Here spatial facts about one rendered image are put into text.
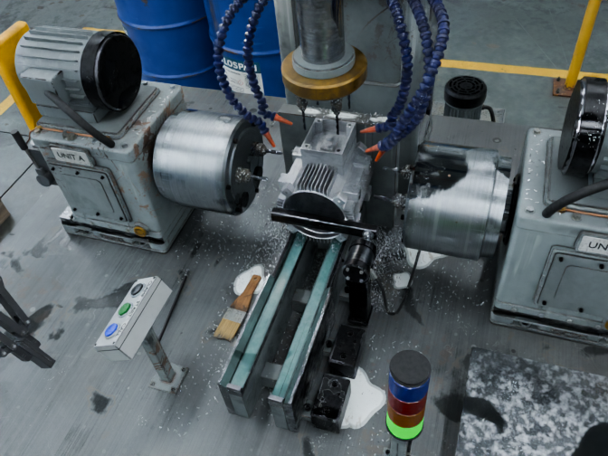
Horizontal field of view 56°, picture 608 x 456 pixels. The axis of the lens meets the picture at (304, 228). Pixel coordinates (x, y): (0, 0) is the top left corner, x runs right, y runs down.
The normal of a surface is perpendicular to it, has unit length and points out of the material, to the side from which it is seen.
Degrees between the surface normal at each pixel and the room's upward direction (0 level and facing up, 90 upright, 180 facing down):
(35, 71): 0
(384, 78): 90
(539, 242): 90
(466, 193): 36
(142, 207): 90
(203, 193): 84
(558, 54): 0
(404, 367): 0
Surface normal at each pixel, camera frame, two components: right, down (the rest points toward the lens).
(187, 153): -0.26, -0.07
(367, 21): -0.31, 0.71
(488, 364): -0.08, -0.68
